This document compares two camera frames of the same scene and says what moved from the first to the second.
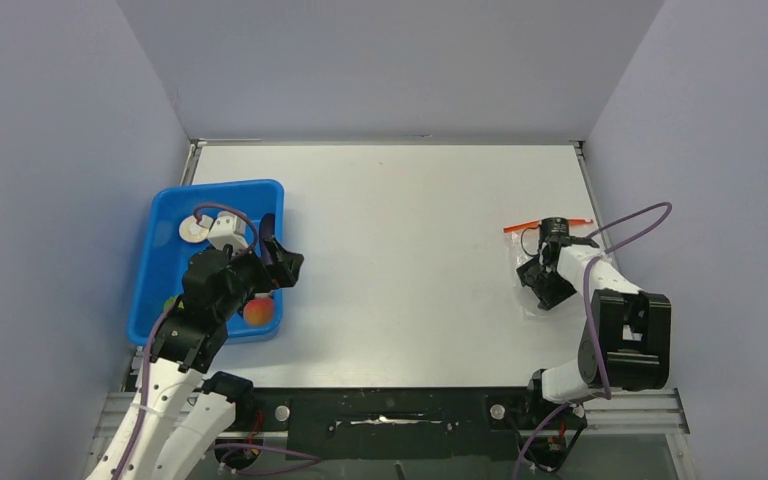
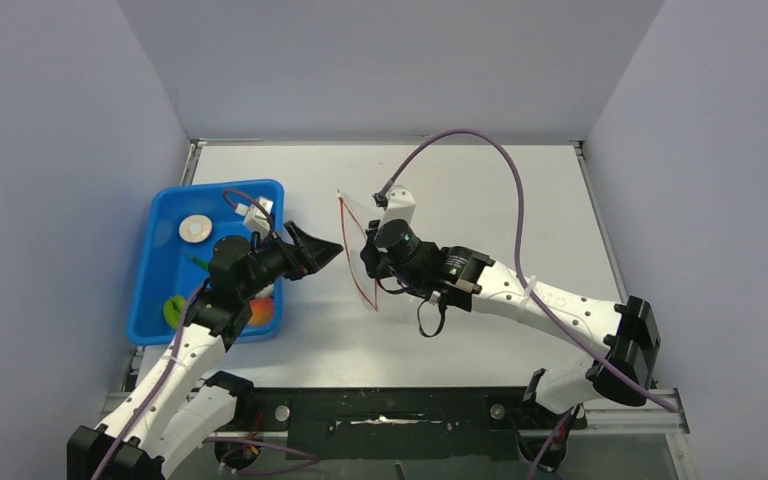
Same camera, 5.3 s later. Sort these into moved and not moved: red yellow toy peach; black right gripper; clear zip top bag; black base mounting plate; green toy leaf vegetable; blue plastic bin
Moved: black right gripper; clear zip top bag
Not moved: green toy leaf vegetable; blue plastic bin; black base mounting plate; red yellow toy peach
